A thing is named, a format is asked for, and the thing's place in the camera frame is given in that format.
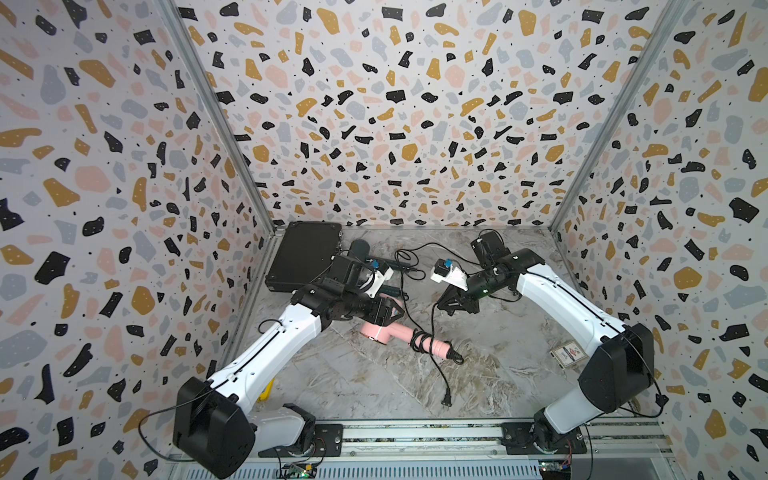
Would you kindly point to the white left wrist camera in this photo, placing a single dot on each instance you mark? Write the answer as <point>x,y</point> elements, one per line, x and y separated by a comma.
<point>380,273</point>

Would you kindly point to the dark green hair dryer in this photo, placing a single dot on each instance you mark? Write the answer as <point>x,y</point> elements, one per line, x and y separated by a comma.
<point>360,249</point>

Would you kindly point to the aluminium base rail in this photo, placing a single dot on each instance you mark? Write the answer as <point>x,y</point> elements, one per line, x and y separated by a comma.
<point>608,448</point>

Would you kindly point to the black flat case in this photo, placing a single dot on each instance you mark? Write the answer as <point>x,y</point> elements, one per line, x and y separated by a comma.
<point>304,252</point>

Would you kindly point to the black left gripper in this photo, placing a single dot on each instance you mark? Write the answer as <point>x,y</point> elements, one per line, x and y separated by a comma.
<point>387,305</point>

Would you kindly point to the pink hair dryer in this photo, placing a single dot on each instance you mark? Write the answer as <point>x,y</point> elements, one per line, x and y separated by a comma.
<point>419,340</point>

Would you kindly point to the yellow plastic triangle frame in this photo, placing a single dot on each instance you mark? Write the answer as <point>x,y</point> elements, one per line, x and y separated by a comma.
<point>265,394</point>

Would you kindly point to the aluminium corner post left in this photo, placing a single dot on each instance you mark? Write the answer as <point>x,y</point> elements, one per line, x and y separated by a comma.
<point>169,13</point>

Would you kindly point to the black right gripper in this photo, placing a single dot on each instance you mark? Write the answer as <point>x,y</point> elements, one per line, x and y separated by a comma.
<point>459,297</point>

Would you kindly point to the aluminium corner post right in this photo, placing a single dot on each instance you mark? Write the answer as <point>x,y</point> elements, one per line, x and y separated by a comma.
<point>668,18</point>

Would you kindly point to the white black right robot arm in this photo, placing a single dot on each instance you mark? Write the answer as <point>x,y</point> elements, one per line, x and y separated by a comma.
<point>620,356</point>

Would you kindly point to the aluminium corner post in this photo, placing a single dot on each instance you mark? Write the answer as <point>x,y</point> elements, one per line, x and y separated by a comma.
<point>668,18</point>
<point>169,13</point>

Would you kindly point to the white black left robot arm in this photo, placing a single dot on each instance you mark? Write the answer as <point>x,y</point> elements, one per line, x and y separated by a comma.
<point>213,424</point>

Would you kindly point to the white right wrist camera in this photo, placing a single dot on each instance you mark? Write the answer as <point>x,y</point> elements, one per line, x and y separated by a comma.
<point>450,272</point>

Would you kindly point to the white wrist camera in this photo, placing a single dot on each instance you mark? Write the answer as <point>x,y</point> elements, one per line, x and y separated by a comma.
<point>450,272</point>
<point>380,273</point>

